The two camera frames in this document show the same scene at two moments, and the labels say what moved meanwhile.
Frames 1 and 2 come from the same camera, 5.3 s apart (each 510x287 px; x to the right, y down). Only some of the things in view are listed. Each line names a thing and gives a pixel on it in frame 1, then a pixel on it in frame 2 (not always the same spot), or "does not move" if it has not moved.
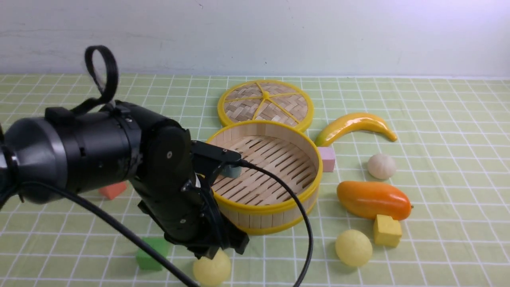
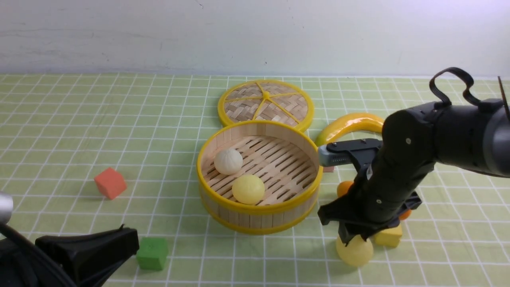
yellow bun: (214, 272) -> (248, 189)
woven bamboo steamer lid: (270, 100) does not move
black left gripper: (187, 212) -> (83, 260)
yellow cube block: (387, 231) does not move
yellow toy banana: (356, 122) does not move
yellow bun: (353, 247) does not move
